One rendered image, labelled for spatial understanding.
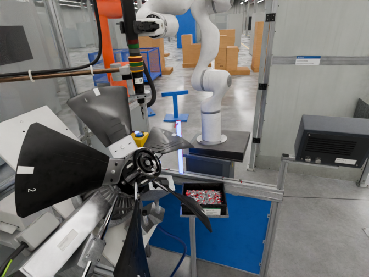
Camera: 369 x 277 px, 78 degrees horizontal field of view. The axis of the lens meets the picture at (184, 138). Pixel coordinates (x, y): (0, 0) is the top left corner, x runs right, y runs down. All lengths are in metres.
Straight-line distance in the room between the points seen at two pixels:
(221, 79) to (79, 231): 0.94
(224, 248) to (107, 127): 1.16
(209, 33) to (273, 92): 1.40
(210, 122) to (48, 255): 0.98
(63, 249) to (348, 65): 2.48
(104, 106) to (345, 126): 0.95
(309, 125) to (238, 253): 0.98
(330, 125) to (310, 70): 1.47
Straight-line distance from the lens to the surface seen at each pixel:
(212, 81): 1.27
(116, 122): 0.86
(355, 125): 1.14
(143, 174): 0.74
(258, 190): 1.28
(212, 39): 1.30
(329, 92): 2.61
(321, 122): 1.10
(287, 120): 2.65
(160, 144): 0.96
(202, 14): 1.34
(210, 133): 1.36
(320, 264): 2.17
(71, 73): 0.78
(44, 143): 0.66
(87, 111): 0.89
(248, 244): 1.60
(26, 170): 0.65
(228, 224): 1.51
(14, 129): 0.98
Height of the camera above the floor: 1.63
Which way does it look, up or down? 27 degrees down
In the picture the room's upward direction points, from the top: 3 degrees counter-clockwise
